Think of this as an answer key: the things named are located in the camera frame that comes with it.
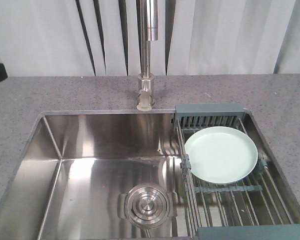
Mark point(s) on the stainless steel faucet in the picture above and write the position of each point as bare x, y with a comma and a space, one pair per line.
149, 33

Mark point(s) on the light green round plate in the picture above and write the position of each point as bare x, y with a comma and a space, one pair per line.
221, 155

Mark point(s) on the grey metal dish rack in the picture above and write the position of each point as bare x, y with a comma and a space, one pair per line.
260, 206

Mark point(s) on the white pleated curtain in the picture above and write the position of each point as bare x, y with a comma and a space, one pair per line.
102, 38

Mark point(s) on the stainless steel sink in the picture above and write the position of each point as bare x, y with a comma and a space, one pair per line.
75, 166

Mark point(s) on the round steel sink drain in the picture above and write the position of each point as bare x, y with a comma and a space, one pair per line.
147, 206

